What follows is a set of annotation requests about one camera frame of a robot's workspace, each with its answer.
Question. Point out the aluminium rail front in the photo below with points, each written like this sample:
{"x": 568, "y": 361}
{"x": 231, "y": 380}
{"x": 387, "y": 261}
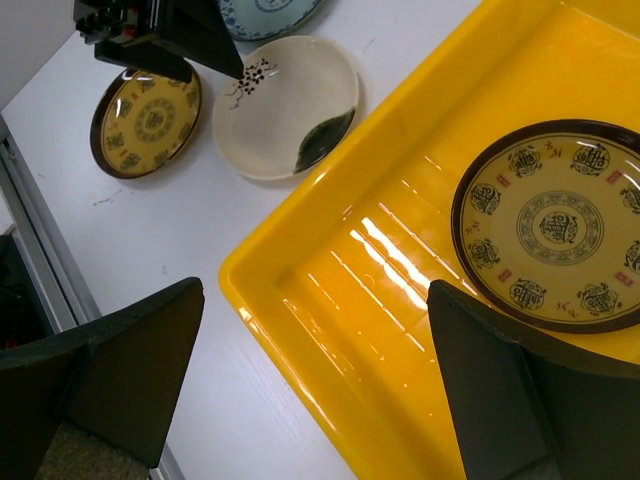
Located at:
{"x": 61, "y": 291}

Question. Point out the yellow patterned plate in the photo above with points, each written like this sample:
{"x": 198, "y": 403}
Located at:
{"x": 545, "y": 223}
{"x": 142, "y": 122}

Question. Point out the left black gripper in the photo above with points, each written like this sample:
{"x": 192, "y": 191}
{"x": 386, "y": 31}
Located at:
{"x": 191, "y": 29}

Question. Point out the cream plate green brushstroke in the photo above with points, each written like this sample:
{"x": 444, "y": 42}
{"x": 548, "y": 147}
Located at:
{"x": 296, "y": 101}

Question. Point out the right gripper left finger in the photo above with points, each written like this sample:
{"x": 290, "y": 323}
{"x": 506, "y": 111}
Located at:
{"x": 97, "y": 401}

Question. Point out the blue patterned plate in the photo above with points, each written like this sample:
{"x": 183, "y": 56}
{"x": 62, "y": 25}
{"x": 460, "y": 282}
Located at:
{"x": 257, "y": 20}

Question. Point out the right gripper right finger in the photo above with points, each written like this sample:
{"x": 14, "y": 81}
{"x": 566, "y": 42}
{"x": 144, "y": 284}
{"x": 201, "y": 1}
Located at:
{"x": 526, "y": 405}

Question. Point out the yellow plastic bin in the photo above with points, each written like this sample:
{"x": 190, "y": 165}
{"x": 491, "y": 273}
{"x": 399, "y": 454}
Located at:
{"x": 333, "y": 284}

